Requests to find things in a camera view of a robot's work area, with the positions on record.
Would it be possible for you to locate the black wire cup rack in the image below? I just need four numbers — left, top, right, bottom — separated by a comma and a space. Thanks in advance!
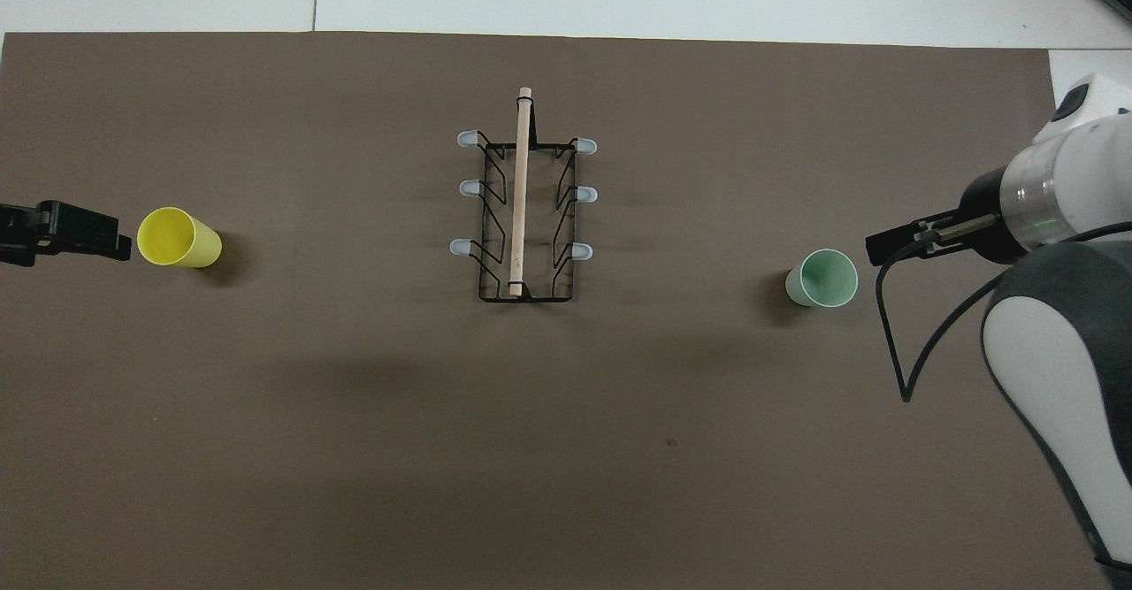
449, 86, 600, 304

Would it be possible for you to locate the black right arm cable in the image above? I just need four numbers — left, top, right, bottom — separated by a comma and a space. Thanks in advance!
875, 221, 1132, 404

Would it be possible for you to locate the brown table mat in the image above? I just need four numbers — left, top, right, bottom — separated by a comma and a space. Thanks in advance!
0, 31, 1113, 590

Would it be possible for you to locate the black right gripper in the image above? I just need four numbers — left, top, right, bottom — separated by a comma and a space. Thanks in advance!
864, 168, 1028, 267

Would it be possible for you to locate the yellow plastic cup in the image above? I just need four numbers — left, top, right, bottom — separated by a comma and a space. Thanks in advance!
136, 206, 223, 269

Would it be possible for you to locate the thin olive strap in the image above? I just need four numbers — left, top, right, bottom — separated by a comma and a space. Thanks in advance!
936, 213, 1002, 244

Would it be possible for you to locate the light green plastic cup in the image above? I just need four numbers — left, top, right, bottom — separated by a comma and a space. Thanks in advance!
784, 249, 860, 310

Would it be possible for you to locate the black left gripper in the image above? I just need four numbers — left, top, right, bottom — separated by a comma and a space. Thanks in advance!
0, 200, 133, 268

